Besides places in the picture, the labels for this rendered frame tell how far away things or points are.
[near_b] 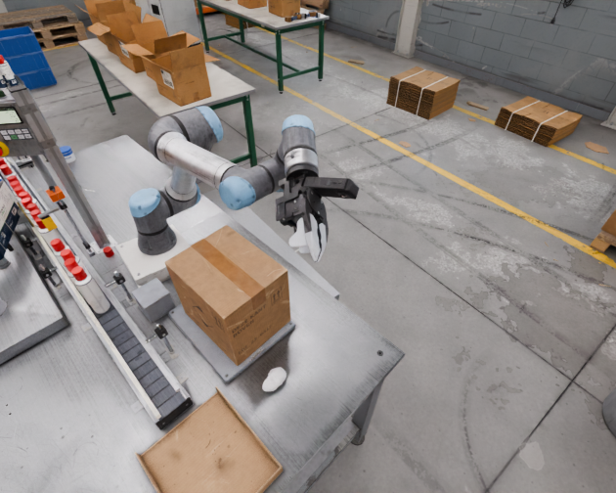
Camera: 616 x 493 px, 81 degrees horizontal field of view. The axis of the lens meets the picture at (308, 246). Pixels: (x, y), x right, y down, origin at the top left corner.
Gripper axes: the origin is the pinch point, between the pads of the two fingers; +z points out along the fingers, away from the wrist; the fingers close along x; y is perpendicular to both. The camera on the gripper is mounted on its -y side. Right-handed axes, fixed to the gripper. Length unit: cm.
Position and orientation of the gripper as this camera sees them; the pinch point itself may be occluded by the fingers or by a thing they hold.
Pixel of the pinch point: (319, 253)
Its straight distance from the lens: 69.1
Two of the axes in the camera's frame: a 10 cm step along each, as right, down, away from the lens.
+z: 0.8, 8.9, -4.6
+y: -8.5, 3.0, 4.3
